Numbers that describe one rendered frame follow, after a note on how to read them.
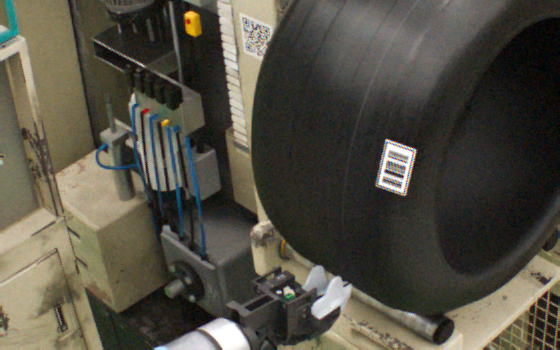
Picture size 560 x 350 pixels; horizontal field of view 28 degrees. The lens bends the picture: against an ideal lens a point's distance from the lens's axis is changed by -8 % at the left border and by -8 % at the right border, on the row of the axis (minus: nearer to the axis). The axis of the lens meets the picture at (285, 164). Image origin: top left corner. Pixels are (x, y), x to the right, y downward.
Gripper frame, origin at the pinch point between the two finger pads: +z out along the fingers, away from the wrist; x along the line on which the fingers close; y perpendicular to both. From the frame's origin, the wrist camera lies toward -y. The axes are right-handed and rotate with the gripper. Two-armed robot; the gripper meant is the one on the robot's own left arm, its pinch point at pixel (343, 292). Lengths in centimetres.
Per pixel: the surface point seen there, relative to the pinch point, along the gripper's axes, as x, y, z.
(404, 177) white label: -11.6, 25.0, -2.3
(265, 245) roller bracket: 25.2, -8.8, 8.3
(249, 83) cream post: 37.6, 12.3, 16.3
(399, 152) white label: -10.4, 27.8, -2.1
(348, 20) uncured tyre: 3.5, 39.1, 3.1
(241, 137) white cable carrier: 42.8, -0.9, 19.0
